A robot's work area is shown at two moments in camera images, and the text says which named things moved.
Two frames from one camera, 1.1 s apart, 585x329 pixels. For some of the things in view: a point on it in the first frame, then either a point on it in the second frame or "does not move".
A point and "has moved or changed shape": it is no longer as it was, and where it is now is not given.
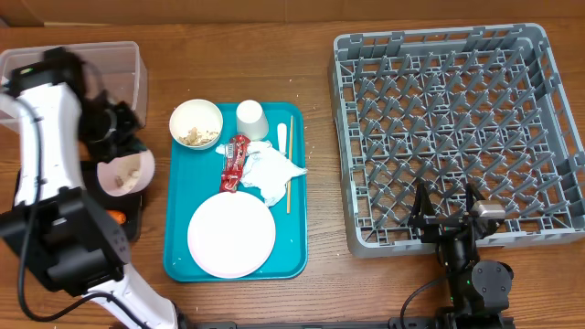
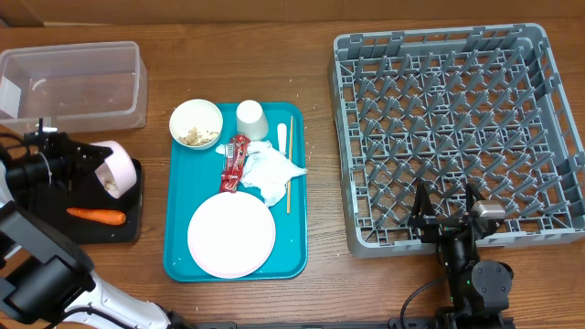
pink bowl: (127, 175) has moved or changed shape
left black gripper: (127, 136) → (72, 153)
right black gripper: (421, 215) does not move
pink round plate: (231, 235) does not move
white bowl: (196, 123) does not move
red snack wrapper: (234, 158) does not move
